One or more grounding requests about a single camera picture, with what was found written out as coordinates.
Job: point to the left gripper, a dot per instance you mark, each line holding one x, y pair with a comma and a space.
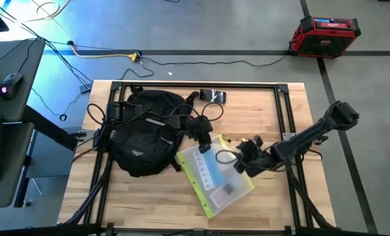
199, 126

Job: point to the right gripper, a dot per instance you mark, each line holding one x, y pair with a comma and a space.
255, 160

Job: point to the blue white pill organizer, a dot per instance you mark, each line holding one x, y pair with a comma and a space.
212, 167

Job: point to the clear mesh pouch green edge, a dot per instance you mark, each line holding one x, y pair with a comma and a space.
234, 177

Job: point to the black backpack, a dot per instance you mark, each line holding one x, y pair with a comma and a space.
139, 154

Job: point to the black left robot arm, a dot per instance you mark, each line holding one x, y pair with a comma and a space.
155, 123

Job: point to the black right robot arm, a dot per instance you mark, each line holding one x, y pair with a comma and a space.
312, 134

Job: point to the small yellow tag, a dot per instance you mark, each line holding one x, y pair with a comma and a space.
244, 140

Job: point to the small dark grey square item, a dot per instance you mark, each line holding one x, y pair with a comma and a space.
227, 188

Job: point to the red black jobsite radio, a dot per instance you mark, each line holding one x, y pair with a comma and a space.
324, 39

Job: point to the dark grey desk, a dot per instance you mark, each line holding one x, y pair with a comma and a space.
14, 147

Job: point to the black computer mouse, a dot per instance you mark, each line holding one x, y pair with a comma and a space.
12, 85

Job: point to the black metal table frame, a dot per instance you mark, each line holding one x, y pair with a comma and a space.
263, 85

